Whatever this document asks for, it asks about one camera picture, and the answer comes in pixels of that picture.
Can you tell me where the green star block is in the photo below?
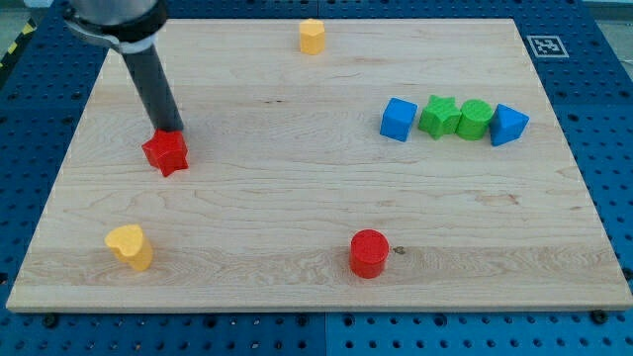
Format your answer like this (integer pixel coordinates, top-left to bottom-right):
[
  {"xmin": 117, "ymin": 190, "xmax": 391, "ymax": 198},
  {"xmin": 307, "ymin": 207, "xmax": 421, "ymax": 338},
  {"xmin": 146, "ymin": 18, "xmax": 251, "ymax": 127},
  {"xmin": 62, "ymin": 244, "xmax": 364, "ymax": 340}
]
[{"xmin": 418, "ymin": 95, "xmax": 461, "ymax": 139}]

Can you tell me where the red star block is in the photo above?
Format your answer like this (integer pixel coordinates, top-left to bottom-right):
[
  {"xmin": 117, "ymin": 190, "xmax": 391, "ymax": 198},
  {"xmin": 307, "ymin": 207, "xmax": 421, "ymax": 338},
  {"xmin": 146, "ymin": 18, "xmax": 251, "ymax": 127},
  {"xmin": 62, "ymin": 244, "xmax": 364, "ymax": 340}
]
[{"xmin": 141, "ymin": 130, "xmax": 189, "ymax": 177}]

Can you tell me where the wooden board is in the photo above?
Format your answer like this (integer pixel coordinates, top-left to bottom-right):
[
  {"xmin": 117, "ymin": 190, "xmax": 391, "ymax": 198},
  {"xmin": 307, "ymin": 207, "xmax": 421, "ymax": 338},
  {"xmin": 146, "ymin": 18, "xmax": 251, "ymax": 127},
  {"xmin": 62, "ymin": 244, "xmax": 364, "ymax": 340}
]
[{"xmin": 7, "ymin": 19, "xmax": 632, "ymax": 313}]

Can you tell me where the red cylinder block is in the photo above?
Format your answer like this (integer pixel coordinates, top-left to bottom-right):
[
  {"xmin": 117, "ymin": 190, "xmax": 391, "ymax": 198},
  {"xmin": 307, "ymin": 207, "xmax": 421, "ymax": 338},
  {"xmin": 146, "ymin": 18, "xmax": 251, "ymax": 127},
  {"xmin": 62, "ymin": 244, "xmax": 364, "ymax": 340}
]
[{"xmin": 349, "ymin": 229, "xmax": 390, "ymax": 279}]

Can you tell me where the blue cube block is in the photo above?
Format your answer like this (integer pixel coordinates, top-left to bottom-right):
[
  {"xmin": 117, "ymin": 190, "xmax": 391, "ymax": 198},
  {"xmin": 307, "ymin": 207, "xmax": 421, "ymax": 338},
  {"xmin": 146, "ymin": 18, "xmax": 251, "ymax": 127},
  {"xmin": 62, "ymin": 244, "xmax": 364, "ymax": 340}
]
[{"xmin": 380, "ymin": 98, "xmax": 417, "ymax": 142}]

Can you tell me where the yellow pentagon block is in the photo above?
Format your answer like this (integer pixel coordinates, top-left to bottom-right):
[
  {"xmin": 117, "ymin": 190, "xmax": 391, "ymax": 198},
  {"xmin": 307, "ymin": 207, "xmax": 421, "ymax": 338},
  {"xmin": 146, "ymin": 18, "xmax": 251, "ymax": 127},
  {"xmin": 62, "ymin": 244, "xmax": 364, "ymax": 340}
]
[{"xmin": 299, "ymin": 19, "xmax": 325, "ymax": 55}]

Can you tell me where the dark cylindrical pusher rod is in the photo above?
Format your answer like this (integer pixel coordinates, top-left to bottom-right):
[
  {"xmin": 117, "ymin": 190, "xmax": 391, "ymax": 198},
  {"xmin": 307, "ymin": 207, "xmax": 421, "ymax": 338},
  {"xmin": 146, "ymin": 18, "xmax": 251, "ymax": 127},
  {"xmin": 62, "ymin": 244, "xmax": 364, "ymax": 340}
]
[{"xmin": 123, "ymin": 44, "xmax": 184, "ymax": 132}]

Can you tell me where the green cylinder block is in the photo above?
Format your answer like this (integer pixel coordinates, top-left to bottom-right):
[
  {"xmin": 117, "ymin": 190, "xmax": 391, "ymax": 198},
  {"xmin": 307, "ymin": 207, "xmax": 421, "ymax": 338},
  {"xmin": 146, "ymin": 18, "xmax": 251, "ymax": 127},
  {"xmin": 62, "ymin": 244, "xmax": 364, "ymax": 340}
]
[{"xmin": 455, "ymin": 99, "xmax": 494, "ymax": 140}]

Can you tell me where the blue triangle block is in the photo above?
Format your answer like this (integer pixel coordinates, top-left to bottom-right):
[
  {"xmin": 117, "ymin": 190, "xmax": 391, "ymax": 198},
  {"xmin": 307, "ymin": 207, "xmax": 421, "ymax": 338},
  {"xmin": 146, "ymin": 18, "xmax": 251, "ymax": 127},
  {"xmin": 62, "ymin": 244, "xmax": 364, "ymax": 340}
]
[{"xmin": 490, "ymin": 104, "xmax": 529, "ymax": 146}]

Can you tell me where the yellow heart block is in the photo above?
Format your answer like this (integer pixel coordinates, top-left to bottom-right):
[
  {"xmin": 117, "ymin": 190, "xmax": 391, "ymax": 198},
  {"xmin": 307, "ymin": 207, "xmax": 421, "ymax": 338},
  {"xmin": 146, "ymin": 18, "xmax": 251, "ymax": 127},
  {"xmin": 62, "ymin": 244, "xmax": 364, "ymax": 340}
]
[{"xmin": 104, "ymin": 224, "xmax": 153, "ymax": 271}]

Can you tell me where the white fiducial marker tag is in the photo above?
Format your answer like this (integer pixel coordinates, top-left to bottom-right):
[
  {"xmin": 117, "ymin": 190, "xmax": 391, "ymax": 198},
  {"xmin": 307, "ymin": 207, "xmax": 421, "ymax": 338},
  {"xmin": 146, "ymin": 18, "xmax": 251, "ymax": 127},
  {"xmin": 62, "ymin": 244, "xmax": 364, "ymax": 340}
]
[{"xmin": 527, "ymin": 35, "xmax": 569, "ymax": 58}]

